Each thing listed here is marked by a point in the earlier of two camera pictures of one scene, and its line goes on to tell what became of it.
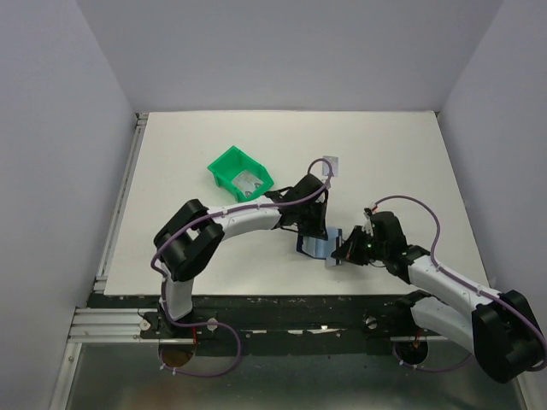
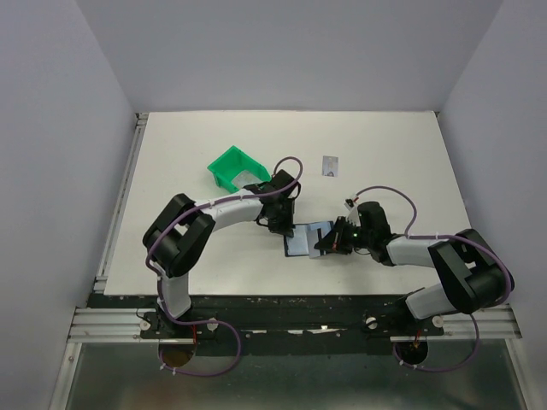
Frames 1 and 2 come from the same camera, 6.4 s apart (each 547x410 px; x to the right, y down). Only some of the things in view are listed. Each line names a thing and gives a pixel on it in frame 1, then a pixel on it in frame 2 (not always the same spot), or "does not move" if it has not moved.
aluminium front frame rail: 99,325 does not move
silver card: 334,163 does not move
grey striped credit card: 330,261 to 313,238
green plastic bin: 232,163 does not move
